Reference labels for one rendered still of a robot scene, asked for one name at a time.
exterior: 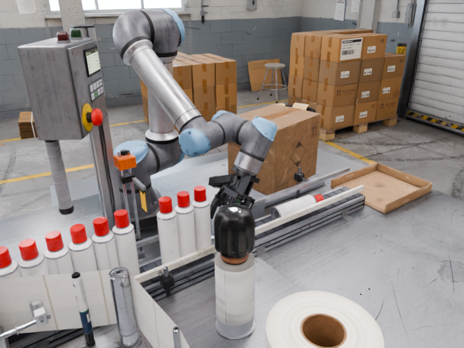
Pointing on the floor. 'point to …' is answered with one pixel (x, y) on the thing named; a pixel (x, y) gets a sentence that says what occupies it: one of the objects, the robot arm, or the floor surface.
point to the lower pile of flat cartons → (27, 126)
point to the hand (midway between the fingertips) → (213, 230)
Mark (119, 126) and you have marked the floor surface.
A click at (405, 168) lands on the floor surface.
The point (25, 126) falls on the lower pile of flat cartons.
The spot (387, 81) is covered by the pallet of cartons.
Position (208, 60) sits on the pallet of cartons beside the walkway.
